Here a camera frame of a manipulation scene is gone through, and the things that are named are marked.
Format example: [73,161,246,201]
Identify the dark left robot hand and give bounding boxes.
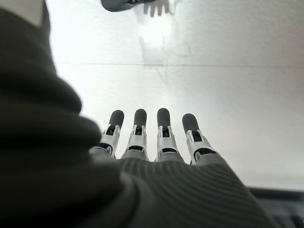
[0,0,280,228]

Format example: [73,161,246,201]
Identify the open dishwasher door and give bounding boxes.
[247,186,304,228]

